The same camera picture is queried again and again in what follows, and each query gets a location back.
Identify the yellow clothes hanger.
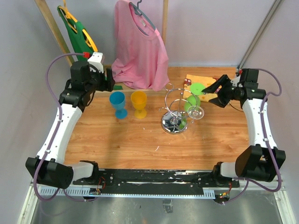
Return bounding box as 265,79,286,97
57,0,98,54

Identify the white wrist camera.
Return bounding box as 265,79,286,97
230,70,243,87
87,52,104,73

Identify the green plastic wine glass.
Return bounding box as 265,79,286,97
184,83,205,112

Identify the green vest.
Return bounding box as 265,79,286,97
57,6,123,91

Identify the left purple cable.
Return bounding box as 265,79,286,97
33,52,101,202

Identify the yellow printed folded cloth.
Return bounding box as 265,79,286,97
183,74,222,102

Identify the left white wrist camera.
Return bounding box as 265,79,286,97
87,52,104,73

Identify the orange plastic wine glass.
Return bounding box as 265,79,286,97
130,91,147,119

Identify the aluminium frame rail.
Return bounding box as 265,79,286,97
16,167,297,224

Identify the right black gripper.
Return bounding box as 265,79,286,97
202,75,242,108

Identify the blue plastic wine glass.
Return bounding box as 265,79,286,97
109,91,128,119

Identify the pink t-shirt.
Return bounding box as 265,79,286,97
112,0,169,91

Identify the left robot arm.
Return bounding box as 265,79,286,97
25,61,115,189

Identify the chrome wine glass rack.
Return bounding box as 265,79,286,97
159,83,191,135

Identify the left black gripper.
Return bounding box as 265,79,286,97
85,65,115,94

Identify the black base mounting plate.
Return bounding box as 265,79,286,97
73,169,240,196

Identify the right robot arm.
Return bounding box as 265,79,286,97
202,68,286,192

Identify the wooden clothes rack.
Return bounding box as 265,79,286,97
34,0,169,98

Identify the grey clothes hanger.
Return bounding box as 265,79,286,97
129,0,156,32

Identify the clear wine glass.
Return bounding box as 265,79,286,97
187,105,205,124

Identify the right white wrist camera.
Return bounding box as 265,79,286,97
230,70,243,87

